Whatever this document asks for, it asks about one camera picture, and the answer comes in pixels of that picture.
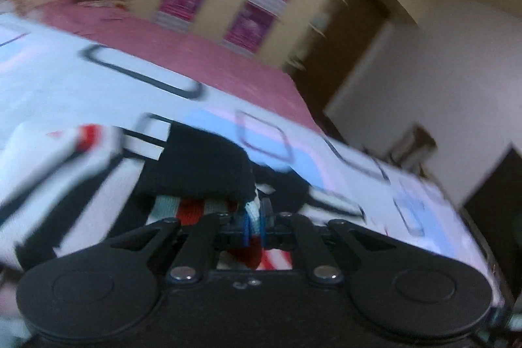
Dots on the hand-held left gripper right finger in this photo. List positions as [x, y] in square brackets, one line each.
[264, 236]

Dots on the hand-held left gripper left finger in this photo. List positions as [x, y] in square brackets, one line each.
[244, 236]

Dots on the black cloth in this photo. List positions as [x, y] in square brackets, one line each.
[204, 160]

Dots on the red black white striped shirt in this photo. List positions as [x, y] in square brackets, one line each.
[81, 185]

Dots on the brown wooden furniture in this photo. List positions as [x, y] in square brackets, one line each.
[414, 146]

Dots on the pink bed sheet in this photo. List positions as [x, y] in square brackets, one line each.
[183, 50]

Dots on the brown wooden door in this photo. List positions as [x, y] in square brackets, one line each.
[346, 38]

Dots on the white blue printed blanket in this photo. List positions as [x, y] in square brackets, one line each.
[61, 87]

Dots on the dark wooden door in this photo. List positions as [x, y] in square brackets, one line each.
[497, 189]

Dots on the brown white plush toy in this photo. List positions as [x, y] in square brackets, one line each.
[14, 1]

